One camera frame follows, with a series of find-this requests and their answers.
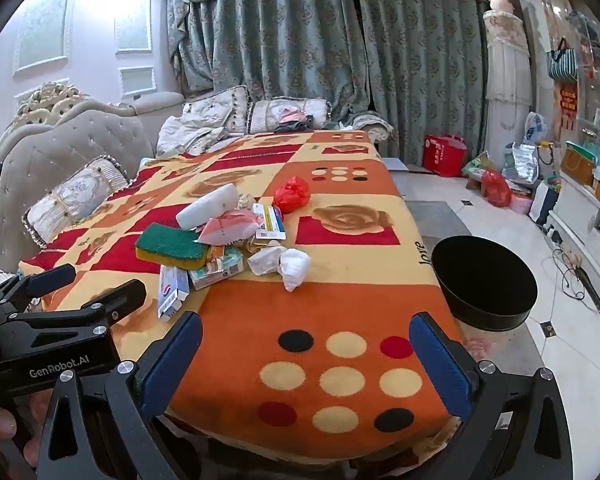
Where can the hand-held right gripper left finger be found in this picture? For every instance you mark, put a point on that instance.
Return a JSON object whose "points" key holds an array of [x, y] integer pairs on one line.
{"points": [[175, 360]]}

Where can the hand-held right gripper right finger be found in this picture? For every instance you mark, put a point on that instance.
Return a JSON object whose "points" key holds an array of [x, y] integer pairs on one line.
{"points": [[440, 365]]}

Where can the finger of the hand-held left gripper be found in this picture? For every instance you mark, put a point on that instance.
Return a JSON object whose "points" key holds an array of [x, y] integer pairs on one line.
{"points": [[115, 297], [40, 282]]}

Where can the long white toothpaste box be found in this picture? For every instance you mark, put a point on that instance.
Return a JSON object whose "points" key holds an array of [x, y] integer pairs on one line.
{"points": [[172, 292]]}

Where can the black round bin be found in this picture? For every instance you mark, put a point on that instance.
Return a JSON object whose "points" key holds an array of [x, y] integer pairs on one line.
{"points": [[485, 275]]}

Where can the red plastic bag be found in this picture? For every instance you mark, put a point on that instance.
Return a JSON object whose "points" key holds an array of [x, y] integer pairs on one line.
{"points": [[496, 189], [291, 195]]}

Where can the green and yellow sponge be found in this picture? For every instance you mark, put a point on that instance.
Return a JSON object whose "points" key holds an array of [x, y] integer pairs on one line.
{"points": [[167, 245]]}

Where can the striped pillow with round print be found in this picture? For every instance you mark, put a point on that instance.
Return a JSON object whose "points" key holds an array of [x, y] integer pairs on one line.
{"points": [[70, 200]]}

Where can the teal tissue packet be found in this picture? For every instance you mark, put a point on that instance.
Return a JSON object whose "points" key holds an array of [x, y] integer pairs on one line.
{"points": [[215, 270]]}

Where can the orange red printed blanket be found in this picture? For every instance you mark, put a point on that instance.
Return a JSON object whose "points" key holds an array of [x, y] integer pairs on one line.
{"points": [[330, 305]]}

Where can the white plastic packet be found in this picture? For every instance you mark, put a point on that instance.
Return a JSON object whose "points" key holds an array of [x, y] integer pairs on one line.
{"points": [[205, 207]]}

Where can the pink plastic packet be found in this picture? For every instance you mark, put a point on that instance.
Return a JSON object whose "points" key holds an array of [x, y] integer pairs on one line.
{"points": [[227, 225]]}

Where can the crumpled white paper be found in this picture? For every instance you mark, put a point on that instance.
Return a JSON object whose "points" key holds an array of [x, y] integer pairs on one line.
{"points": [[264, 260]]}

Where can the grey tufted sofa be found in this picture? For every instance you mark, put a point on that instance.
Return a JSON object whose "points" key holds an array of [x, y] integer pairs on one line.
{"points": [[55, 145]]}

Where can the grey floor rug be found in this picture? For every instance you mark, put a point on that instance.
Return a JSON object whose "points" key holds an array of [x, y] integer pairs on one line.
{"points": [[435, 220]]}

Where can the white tissue wad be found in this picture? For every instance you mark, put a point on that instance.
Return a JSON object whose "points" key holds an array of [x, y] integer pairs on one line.
{"points": [[295, 267]]}

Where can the white box with blue stripes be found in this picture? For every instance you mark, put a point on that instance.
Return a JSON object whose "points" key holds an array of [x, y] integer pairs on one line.
{"points": [[270, 220]]}

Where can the white crumpled bedding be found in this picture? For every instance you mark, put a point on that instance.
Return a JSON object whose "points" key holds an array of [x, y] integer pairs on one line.
{"points": [[185, 135]]}

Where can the pink plastic basin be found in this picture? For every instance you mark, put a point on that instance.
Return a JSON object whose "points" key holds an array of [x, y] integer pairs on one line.
{"points": [[521, 205]]}

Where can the red filled plastic bag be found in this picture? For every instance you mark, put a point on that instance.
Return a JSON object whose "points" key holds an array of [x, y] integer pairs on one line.
{"points": [[496, 189]]}

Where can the white floor appliance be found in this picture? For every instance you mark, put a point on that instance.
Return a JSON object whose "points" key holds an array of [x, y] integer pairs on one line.
{"points": [[542, 202]]}

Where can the white flat box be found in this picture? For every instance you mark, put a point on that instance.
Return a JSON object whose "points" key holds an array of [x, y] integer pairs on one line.
{"points": [[394, 163]]}

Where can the white tv cabinet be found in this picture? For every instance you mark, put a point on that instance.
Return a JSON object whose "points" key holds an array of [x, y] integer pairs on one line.
{"points": [[580, 210]]}

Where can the red paper gift bag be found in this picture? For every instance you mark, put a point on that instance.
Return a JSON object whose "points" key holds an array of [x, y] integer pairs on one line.
{"points": [[444, 155]]}

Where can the cream embroidered pillow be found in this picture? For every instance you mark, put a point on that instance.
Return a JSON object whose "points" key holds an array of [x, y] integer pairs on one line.
{"points": [[215, 110]]}

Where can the silver foil bag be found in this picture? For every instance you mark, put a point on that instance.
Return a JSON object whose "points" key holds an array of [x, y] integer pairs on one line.
{"points": [[525, 162]]}

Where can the cream pillow with pink print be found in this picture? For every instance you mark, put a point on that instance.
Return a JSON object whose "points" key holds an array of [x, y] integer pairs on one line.
{"points": [[265, 112]]}

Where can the pink and dark clothes pile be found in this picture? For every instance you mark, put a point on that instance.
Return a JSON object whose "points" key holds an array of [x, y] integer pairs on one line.
{"points": [[292, 119]]}

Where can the white and blue plastic bag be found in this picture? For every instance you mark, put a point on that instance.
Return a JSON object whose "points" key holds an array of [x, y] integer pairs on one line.
{"points": [[535, 127]]}

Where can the lace covered standing air conditioner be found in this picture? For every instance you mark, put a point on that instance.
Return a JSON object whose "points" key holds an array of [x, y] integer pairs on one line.
{"points": [[507, 70]]}

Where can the green patterned curtain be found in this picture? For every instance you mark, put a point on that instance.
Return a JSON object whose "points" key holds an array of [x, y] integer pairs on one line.
{"points": [[305, 40]]}

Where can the striped tote bag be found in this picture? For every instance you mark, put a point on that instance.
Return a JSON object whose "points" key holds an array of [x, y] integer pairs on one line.
{"points": [[562, 62]]}

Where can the red hanging wall decoration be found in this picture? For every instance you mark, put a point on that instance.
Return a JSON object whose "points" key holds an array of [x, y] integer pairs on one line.
{"points": [[566, 105]]}

